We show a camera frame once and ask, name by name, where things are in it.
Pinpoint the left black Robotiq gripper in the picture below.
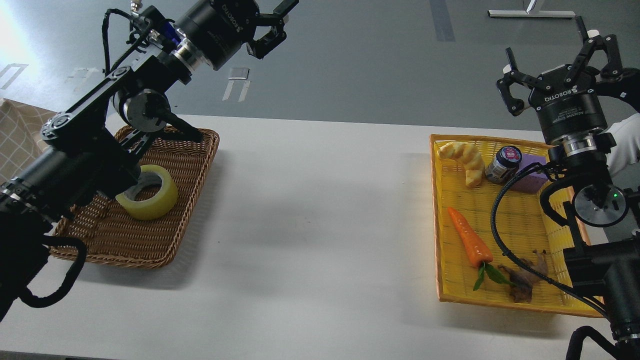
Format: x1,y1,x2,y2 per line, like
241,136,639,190
174,0,299,71

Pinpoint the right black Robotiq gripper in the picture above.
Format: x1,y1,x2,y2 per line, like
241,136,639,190
496,15,624,147

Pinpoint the yellow tape roll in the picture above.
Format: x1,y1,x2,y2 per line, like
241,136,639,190
115,164,179,221

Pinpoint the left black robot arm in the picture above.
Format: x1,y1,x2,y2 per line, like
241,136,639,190
1,0,298,317

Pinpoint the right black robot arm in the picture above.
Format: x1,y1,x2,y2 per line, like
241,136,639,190
490,16,640,360

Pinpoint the black shoe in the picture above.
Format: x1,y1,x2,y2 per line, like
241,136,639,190
594,68,640,113

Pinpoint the white metal stand base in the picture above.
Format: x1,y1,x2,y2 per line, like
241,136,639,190
487,0,576,19

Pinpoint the small dark jar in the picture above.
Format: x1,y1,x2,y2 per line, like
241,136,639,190
485,145,522,184

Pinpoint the purple block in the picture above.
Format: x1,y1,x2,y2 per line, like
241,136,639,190
509,153,547,195

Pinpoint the toy croissant bread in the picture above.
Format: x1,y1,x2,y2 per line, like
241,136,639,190
437,141,486,189

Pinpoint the yellow plastic tray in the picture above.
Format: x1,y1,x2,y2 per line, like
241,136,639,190
429,134,599,318

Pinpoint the orange toy carrot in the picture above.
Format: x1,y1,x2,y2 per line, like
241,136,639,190
446,207,515,291

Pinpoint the brown wicker basket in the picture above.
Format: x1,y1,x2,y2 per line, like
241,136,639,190
54,129,220,269

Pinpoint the brown toy animal figure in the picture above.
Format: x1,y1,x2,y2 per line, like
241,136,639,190
498,249,549,303

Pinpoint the beige checkered cloth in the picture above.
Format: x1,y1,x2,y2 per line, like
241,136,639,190
0,98,56,183

